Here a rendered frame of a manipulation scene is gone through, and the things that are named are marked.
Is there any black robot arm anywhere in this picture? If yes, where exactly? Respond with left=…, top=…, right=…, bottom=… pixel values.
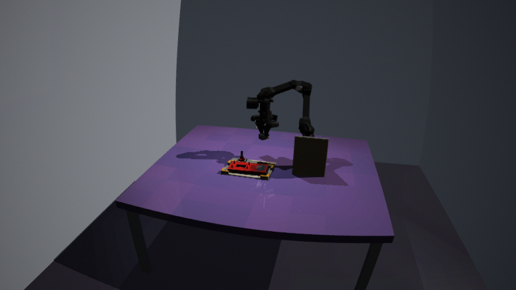
left=247, top=80, right=314, bottom=137

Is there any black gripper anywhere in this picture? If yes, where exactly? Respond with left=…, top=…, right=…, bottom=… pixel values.
left=251, top=110, right=279, bottom=137

